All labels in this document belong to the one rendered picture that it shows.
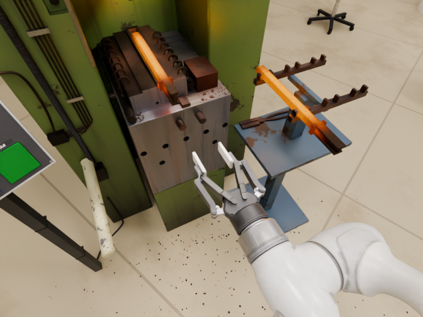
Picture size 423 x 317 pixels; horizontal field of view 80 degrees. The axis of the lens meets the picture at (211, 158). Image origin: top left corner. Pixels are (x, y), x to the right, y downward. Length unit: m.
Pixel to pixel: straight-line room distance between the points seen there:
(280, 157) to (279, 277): 0.63
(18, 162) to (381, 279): 0.80
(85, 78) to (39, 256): 1.18
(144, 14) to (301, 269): 1.15
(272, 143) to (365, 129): 1.44
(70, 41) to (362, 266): 0.92
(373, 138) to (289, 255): 1.97
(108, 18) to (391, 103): 2.39
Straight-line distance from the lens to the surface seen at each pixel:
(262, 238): 0.50
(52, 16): 0.89
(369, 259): 0.55
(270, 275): 0.49
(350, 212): 1.89
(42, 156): 0.78
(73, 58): 0.94
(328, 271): 0.52
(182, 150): 1.04
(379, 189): 2.09
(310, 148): 1.11
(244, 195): 0.56
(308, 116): 0.82
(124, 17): 1.28
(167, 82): 0.84
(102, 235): 0.99
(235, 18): 1.06
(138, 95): 0.87
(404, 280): 0.54
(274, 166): 1.01
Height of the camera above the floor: 1.50
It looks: 53 degrees down
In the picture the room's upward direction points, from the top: straight up
